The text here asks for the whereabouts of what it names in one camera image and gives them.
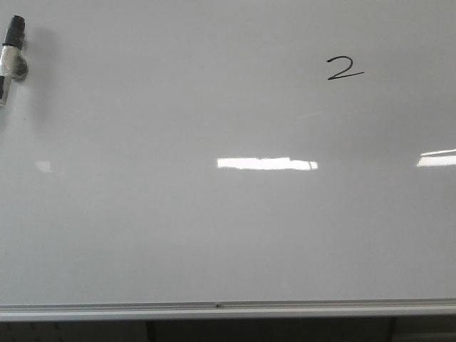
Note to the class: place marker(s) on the white whiteboard with aluminium frame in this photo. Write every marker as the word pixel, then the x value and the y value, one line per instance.
pixel 229 159

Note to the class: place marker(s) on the black white taped marker pen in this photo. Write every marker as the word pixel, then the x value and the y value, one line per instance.
pixel 10 49

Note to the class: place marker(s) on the round grey marker magnet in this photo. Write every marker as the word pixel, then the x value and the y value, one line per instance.
pixel 20 68

